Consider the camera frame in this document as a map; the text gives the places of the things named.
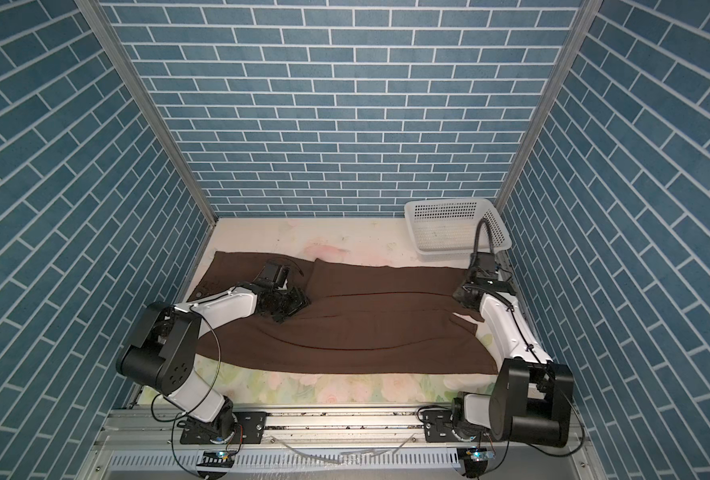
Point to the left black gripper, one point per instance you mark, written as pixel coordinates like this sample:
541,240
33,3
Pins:
300,300

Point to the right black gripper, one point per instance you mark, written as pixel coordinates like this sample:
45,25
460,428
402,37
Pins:
458,293

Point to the brown trousers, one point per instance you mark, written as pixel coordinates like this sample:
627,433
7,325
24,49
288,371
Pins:
360,320

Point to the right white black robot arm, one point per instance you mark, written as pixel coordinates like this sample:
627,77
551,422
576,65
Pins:
531,401

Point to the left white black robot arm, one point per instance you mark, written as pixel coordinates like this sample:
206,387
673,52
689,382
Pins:
161,348

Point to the white plastic perforated basket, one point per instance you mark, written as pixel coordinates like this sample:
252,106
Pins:
448,226

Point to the left green circuit board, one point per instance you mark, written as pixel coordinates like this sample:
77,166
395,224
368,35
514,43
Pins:
217,459

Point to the green circuit board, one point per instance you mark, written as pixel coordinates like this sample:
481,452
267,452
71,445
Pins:
475,457
217,459

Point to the right green circuit board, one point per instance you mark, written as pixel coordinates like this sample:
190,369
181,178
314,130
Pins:
475,457

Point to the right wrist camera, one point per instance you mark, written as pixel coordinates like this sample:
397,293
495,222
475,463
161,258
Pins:
484,261

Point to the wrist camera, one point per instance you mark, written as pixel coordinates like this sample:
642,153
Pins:
484,261
272,276

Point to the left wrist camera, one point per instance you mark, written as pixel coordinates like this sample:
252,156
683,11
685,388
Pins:
272,276

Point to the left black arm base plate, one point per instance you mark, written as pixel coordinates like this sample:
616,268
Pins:
229,428

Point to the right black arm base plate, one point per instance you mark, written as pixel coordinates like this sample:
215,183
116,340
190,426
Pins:
441,425

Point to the white slotted cable duct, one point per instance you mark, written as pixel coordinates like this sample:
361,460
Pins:
283,461

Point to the aluminium front mounting rail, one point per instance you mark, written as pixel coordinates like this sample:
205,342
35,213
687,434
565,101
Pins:
303,426

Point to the right aluminium corner post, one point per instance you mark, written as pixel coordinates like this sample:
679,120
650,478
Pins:
567,55

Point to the aluminium corner post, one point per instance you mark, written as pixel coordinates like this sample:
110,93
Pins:
98,22
567,55

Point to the left aluminium corner post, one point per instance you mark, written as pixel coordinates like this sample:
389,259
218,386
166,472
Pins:
98,22

